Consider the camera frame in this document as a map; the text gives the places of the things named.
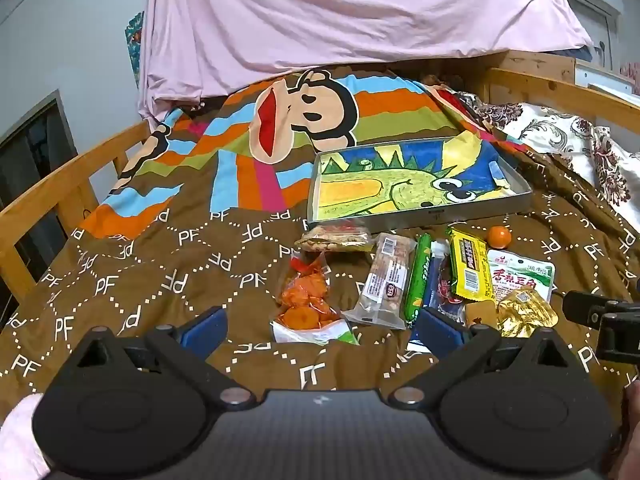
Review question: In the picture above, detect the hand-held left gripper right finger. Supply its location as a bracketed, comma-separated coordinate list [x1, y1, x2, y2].
[389, 306, 569, 409]

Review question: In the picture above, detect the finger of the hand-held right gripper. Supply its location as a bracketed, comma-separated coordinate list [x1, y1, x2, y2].
[596, 312, 640, 363]
[562, 290, 640, 326]

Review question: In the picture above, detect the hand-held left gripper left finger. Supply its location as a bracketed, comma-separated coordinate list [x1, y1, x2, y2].
[71, 306, 255, 409]

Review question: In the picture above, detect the small orange gold packet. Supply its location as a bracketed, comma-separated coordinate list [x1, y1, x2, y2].
[464, 300, 499, 331]

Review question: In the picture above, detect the gold foil snack packet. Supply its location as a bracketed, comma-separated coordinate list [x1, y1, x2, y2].
[496, 287, 559, 339]

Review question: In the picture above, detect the green sausage stick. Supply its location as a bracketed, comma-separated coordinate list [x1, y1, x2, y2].
[404, 232, 432, 322]

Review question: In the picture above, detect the white tofu snack packet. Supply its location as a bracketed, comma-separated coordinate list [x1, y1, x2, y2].
[486, 249, 556, 304]

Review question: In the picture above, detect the yellow snack packet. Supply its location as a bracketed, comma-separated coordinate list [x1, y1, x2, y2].
[446, 227, 496, 304]

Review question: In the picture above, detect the blue white sachet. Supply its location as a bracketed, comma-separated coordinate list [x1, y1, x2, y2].
[406, 239, 453, 353]

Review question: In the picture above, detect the clear nut bar packet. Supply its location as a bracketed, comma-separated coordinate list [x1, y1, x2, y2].
[341, 232, 418, 331]

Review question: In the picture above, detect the orange snack bag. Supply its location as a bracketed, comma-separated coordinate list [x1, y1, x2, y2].
[270, 252, 360, 346]

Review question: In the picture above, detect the tangerine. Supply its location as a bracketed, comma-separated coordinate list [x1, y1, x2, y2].
[486, 226, 512, 251]

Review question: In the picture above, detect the rice cracker snack packet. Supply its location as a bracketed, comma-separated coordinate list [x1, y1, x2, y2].
[294, 225, 374, 254]

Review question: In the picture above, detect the metal tray with dinosaur print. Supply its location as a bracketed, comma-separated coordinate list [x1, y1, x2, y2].
[306, 136, 532, 231]

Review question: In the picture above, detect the person's left forearm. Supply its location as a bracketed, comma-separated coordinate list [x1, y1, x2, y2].
[0, 392, 52, 480]

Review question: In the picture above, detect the person's right hand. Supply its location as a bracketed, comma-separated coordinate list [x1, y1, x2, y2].
[621, 379, 640, 462]

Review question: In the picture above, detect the brown monkey printed blanket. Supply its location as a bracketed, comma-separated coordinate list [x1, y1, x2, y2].
[0, 65, 640, 413]

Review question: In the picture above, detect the dark framed window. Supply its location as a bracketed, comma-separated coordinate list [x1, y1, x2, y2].
[0, 89, 82, 323]

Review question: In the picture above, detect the white door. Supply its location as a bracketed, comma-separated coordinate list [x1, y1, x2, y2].
[570, 0, 623, 73]

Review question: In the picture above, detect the pink bed sheet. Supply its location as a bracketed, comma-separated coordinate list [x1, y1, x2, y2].
[137, 0, 596, 123]

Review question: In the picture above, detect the wooden bed frame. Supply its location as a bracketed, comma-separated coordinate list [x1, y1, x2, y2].
[0, 50, 640, 318]

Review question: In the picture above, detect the teal wall poster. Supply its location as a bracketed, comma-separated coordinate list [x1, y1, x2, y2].
[124, 10, 147, 77]

